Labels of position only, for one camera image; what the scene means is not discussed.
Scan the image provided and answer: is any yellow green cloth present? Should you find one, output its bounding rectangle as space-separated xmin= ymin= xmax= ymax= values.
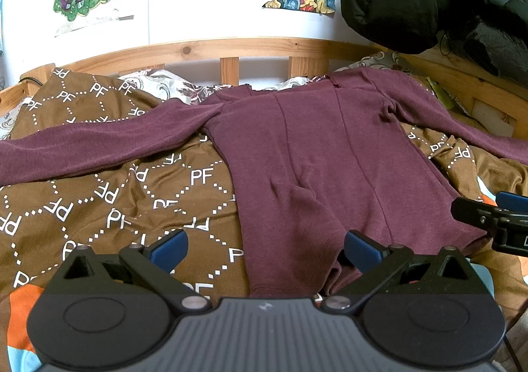
xmin=426 ymin=77 xmax=455 ymax=110

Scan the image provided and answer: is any black puffer jacket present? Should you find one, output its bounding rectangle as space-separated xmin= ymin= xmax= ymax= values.
xmin=341 ymin=0 xmax=527 ymax=85

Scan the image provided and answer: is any floral paisley pillow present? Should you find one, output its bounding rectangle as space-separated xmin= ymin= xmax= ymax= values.
xmin=0 ymin=50 xmax=413 ymax=140

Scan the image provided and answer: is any maroon long sleeve shirt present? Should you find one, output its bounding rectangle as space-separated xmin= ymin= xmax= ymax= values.
xmin=1 ymin=67 xmax=527 ymax=297

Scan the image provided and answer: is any brown PF patterned duvet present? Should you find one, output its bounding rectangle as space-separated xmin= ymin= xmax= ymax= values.
xmin=0 ymin=66 xmax=528 ymax=372

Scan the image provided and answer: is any wooden bed headboard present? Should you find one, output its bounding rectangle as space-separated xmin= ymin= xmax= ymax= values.
xmin=0 ymin=37 xmax=528 ymax=138

